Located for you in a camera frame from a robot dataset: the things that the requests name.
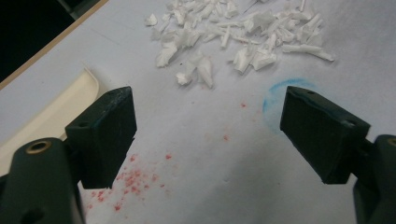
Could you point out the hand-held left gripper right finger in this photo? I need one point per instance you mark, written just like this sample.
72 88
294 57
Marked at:
320 137

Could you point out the pile of white paper scraps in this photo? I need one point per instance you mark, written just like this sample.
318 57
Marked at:
236 34

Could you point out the cream plastic dustpan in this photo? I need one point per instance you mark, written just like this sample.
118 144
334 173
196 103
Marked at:
62 107

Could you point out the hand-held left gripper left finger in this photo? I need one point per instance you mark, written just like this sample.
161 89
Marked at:
102 137

